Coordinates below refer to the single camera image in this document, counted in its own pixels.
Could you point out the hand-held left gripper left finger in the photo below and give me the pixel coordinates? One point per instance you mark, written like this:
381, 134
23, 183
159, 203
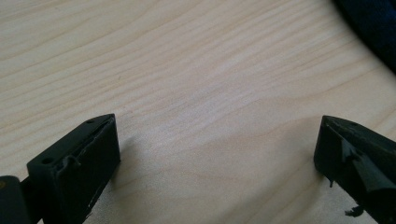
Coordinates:
77, 168

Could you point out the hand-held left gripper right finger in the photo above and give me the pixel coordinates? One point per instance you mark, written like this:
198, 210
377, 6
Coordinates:
358, 158

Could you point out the dark blue cloth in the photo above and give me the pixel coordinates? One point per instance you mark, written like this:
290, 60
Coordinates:
375, 28

